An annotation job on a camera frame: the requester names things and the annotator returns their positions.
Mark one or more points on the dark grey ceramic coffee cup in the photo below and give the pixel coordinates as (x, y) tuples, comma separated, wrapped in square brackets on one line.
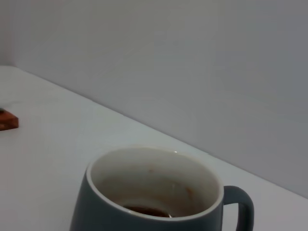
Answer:
[(96, 211)]

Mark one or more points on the reddish brown wooden block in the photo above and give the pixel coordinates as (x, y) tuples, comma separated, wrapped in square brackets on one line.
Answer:
[(8, 122)]

